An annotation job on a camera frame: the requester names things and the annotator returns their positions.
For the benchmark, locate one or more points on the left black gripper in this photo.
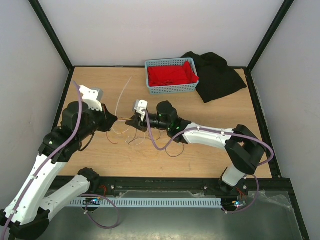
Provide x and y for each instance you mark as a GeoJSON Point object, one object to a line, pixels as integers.
{"type": "Point", "coordinates": [108, 119]}

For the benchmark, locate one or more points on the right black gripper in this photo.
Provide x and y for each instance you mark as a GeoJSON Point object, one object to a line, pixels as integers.
{"type": "Point", "coordinates": [137, 122]}

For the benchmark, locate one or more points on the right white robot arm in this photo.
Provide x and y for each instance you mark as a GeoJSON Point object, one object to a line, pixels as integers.
{"type": "Point", "coordinates": [241, 145]}

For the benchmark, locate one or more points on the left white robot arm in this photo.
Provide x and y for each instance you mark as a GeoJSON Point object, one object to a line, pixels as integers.
{"type": "Point", "coordinates": [29, 214]}

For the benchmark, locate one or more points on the red cloth in basket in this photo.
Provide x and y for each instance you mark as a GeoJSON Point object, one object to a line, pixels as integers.
{"type": "Point", "coordinates": [171, 75]}

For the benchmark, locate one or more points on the light blue perforated basket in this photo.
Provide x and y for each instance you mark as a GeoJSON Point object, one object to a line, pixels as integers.
{"type": "Point", "coordinates": [170, 89]}

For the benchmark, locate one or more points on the black folded cloth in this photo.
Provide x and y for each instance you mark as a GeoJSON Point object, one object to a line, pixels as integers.
{"type": "Point", "coordinates": [216, 79]}

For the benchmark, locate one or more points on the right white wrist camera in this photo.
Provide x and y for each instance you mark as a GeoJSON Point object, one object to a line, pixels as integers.
{"type": "Point", "coordinates": [140, 107]}

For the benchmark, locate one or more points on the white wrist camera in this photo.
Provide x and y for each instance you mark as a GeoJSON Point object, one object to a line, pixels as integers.
{"type": "Point", "coordinates": [92, 97]}
{"type": "Point", "coordinates": [140, 107]}

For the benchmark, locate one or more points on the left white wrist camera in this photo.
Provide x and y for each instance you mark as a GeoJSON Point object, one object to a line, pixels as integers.
{"type": "Point", "coordinates": [92, 97]}

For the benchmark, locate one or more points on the black metal frame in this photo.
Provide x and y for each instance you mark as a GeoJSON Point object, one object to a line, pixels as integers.
{"type": "Point", "coordinates": [277, 182]}

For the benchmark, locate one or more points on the light blue slotted cable duct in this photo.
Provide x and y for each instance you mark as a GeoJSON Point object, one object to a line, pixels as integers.
{"type": "Point", "coordinates": [208, 203]}

